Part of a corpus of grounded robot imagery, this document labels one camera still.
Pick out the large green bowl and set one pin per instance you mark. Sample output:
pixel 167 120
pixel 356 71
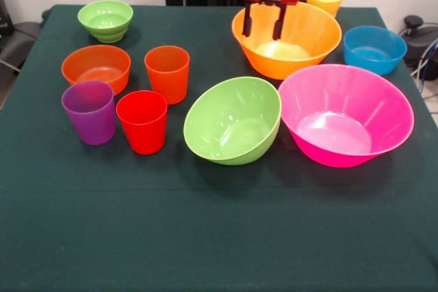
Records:
pixel 232 124

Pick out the large orange bowl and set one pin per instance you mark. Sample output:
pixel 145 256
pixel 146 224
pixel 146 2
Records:
pixel 308 42

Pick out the orange cup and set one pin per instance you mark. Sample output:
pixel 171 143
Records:
pixel 167 76

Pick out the small blue bowl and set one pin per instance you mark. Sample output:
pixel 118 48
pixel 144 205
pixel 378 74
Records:
pixel 373 56

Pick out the large pink bowl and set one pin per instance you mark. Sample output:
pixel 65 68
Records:
pixel 345 134

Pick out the small green bowl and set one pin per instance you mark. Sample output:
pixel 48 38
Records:
pixel 105 25

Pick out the red cup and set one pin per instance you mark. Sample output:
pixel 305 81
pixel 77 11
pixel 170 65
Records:
pixel 142 124

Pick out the small orange bowl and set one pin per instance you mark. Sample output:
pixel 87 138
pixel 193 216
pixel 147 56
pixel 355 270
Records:
pixel 96 63

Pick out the purple cup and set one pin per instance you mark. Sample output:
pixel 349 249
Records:
pixel 90 117

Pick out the dark green tablecloth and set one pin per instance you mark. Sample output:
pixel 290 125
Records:
pixel 205 220

